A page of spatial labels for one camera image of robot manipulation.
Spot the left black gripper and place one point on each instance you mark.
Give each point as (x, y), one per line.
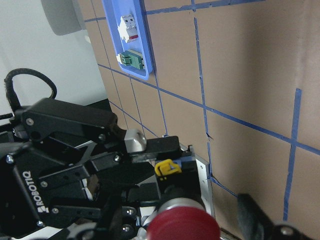
(56, 175)

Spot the white circuit breaker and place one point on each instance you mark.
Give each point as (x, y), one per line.
(127, 28)

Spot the red emergency stop button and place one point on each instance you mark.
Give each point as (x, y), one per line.
(183, 211)

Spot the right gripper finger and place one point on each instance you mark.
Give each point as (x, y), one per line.
(254, 223)

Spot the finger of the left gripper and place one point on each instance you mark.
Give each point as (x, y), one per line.
(140, 148)

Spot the green terminal block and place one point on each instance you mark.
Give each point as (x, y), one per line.
(131, 58)

